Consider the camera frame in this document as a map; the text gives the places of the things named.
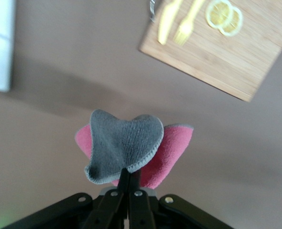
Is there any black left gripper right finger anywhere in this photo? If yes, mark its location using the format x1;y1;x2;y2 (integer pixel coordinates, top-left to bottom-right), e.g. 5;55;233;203
128;172;156;229

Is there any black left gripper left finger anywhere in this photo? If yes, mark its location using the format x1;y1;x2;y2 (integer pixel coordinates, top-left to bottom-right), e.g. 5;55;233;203
82;168;130;229

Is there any pink and grey cloth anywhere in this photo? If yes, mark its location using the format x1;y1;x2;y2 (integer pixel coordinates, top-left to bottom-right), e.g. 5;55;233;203
73;109;194;190

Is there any white rectangular tray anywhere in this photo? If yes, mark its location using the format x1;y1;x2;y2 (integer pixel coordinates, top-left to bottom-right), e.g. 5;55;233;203
0;0;15;93

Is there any yellow plastic fork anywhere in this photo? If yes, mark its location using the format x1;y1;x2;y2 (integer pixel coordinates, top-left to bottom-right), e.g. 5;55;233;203
173;0;205;46

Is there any yellow plastic knife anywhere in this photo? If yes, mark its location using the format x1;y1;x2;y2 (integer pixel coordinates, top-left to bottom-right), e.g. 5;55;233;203
157;0;183;45

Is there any yellow lemon slice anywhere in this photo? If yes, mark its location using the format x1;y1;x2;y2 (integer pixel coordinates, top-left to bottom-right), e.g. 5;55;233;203
218;7;244;37
205;0;234;28

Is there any bamboo cutting board with handle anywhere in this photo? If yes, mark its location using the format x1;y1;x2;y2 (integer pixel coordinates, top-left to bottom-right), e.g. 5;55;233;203
138;0;282;103

